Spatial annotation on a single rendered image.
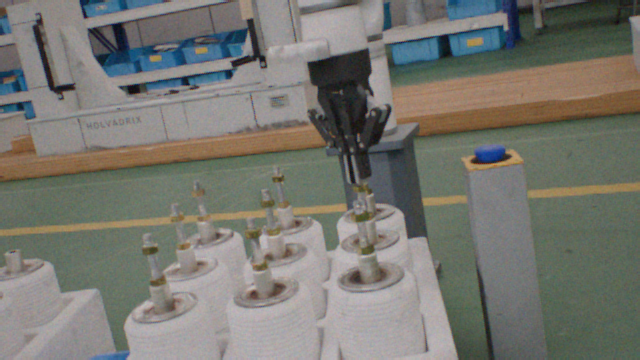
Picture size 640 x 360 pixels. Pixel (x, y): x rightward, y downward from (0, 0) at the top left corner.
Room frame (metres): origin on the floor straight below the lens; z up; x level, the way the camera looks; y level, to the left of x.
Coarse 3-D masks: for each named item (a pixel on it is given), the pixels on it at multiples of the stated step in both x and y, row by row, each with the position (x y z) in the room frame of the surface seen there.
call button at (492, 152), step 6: (492, 144) 0.93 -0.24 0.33; (498, 144) 0.92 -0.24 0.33; (474, 150) 0.92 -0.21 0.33; (480, 150) 0.91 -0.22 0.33; (486, 150) 0.90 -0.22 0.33; (492, 150) 0.89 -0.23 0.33; (498, 150) 0.89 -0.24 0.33; (504, 150) 0.90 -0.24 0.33; (474, 156) 0.91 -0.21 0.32; (480, 156) 0.90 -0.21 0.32; (486, 156) 0.89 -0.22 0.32; (492, 156) 0.89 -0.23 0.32; (498, 156) 0.90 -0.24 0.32
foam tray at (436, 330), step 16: (416, 240) 1.03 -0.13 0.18; (416, 256) 0.96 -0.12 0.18; (336, 272) 0.96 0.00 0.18; (416, 272) 0.90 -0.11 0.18; (432, 272) 0.89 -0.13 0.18; (432, 288) 0.84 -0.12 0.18; (432, 304) 0.80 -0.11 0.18; (320, 320) 0.81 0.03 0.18; (432, 320) 0.75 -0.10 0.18; (224, 336) 0.82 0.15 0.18; (320, 336) 0.80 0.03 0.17; (336, 336) 0.76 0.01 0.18; (432, 336) 0.72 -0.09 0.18; (448, 336) 0.71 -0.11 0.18; (224, 352) 0.81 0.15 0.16; (336, 352) 0.72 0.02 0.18; (432, 352) 0.68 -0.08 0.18; (448, 352) 0.68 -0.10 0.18
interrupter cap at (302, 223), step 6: (294, 216) 1.02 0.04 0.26; (300, 216) 1.01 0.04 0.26; (306, 216) 1.01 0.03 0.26; (276, 222) 1.01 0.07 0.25; (300, 222) 0.99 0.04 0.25; (306, 222) 0.98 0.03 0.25; (312, 222) 0.98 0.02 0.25; (264, 228) 0.99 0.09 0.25; (294, 228) 0.97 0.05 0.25; (300, 228) 0.96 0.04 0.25; (306, 228) 0.96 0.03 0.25; (264, 234) 0.97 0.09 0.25; (288, 234) 0.95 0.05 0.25
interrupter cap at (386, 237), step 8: (384, 232) 0.87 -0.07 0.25; (392, 232) 0.87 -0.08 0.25; (344, 240) 0.87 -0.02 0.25; (352, 240) 0.87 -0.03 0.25; (384, 240) 0.85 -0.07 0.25; (392, 240) 0.84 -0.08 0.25; (344, 248) 0.84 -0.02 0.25; (352, 248) 0.84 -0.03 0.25; (376, 248) 0.82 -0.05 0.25; (384, 248) 0.82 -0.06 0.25
